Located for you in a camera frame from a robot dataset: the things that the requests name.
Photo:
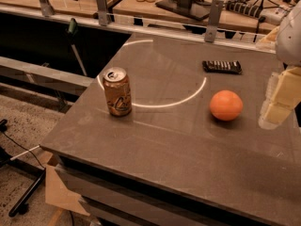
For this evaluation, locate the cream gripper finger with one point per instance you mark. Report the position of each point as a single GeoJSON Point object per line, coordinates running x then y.
{"type": "Point", "coordinates": [282, 96]}
{"type": "Point", "coordinates": [268, 42]}

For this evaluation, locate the power strip with cables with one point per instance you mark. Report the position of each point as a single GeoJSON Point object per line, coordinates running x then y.
{"type": "Point", "coordinates": [264, 11]}

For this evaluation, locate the orange soda can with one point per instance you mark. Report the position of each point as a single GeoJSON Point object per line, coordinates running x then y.
{"type": "Point", "coordinates": [117, 91]}

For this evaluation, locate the grey metal bracket middle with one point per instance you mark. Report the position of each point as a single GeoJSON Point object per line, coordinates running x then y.
{"type": "Point", "coordinates": [102, 12]}

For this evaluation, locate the dark rxbar chocolate bar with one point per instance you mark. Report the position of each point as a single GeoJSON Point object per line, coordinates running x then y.
{"type": "Point", "coordinates": [217, 66]}

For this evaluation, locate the grey metal bracket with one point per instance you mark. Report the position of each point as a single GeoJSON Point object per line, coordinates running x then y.
{"type": "Point", "coordinates": [46, 8]}
{"type": "Point", "coordinates": [213, 22]}
{"type": "Point", "coordinates": [102, 12]}

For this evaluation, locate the black monitor stand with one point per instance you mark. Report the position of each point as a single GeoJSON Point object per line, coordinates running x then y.
{"type": "Point", "coordinates": [186, 8]}

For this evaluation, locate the cardboard box under table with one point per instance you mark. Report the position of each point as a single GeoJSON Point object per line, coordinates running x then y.
{"type": "Point", "coordinates": [57, 194]}

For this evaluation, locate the grey metal bracket left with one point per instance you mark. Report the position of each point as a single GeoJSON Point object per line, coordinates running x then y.
{"type": "Point", "coordinates": [46, 8]}

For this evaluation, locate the orange fruit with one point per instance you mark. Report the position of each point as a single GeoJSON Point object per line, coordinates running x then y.
{"type": "Point", "coordinates": [226, 105]}

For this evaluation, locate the grey metal bracket right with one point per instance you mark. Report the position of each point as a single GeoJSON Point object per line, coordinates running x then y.
{"type": "Point", "coordinates": [213, 22]}

